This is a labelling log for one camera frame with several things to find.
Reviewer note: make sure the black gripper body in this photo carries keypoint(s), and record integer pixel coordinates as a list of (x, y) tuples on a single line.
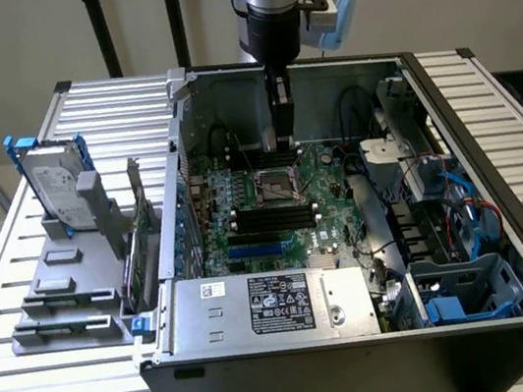
[(275, 34)]

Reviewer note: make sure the black ram slot bank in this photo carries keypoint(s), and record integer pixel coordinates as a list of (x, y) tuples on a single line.
[(275, 217), (263, 160)]

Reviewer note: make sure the thin metal locking lever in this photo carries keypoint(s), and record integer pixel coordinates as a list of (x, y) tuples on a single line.
[(246, 158), (311, 180)]

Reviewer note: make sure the cpu socket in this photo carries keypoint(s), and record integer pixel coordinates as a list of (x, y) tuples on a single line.
[(275, 185)]

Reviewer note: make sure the black expansion slot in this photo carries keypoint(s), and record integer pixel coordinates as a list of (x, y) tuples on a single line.
[(250, 237)]

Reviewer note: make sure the blue expansion slot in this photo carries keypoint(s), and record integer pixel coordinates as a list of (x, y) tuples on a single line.
[(254, 249)]

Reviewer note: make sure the grey case latch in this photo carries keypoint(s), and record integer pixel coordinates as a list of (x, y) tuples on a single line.
[(176, 84)]

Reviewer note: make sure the black pole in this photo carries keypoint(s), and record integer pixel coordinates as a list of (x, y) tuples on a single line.
[(101, 27), (174, 16)]

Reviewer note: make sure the grey metal drive cage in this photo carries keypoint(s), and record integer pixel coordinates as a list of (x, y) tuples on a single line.
[(403, 119)]

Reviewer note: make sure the green motherboard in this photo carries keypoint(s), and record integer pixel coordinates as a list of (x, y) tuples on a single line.
[(270, 249)]

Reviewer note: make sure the silver chipset heatsink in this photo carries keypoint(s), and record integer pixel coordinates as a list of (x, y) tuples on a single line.
[(324, 261)]

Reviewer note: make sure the green graphics card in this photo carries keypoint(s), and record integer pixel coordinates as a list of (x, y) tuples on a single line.
[(139, 255)]

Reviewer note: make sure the silver power supply unit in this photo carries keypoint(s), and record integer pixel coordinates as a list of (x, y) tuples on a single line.
[(240, 313)]

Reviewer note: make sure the black box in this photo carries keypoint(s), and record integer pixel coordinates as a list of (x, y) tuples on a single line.
[(520, 85)]

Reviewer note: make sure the grey disk bay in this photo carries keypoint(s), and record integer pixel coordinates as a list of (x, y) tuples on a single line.
[(471, 292)]

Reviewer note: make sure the blue case latch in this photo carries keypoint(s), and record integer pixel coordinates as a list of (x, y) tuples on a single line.
[(142, 324)]

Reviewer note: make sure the black open pc case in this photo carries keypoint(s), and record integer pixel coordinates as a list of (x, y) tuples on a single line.
[(349, 371)]

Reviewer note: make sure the grey parts rack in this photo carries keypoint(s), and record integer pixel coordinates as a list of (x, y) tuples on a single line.
[(76, 285)]

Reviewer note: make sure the ram stick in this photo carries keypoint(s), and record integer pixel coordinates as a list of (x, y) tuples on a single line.
[(66, 300), (64, 330)]

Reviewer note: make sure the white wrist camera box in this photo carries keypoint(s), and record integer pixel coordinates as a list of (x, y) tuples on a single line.
[(322, 14)]

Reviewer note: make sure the hard disk with blue bracket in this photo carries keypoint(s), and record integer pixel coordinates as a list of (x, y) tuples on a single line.
[(58, 188)]

